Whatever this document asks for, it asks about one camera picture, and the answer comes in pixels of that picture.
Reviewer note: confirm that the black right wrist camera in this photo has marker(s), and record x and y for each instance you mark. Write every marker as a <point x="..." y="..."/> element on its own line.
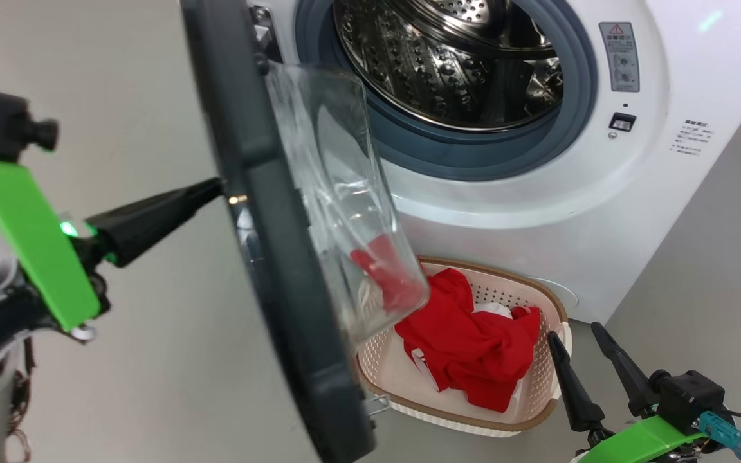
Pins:
<point x="689" y="392"/>

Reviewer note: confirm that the grey warning sticker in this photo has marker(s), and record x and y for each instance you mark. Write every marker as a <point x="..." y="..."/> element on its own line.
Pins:
<point x="619" y="58"/>

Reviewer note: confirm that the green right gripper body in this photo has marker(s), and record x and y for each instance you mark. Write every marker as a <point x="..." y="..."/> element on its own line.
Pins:
<point x="640" y="440"/>

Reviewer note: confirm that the red garment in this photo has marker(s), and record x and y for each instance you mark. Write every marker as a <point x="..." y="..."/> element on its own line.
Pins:
<point x="467" y="347"/>

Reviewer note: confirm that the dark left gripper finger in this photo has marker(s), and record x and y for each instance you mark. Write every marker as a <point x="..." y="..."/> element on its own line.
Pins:
<point x="145" y="222"/>

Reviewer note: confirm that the round drain filter cover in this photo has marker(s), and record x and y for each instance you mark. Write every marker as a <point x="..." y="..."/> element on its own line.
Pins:
<point x="563" y="294"/>

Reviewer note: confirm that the black door latch socket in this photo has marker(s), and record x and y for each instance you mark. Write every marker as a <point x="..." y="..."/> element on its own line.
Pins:
<point x="622" y="122"/>

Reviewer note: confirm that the white front-load washing machine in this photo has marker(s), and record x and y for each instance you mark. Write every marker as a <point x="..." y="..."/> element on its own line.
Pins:
<point x="602" y="244"/>

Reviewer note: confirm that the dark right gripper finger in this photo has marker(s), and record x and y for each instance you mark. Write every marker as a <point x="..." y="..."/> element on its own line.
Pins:
<point x="573" y="386"/>
<point x="621" y="370"/>

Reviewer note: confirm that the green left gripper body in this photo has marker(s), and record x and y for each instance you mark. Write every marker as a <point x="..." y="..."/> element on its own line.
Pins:
<point x="29" y="238"/>

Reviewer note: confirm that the black round washer door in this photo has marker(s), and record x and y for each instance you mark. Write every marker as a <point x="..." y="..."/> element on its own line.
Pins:
<point x="280" y="257"/>

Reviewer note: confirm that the cream perforated laundry basket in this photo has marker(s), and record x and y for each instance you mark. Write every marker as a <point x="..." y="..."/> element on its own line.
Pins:
<point x="531" y="395"/>

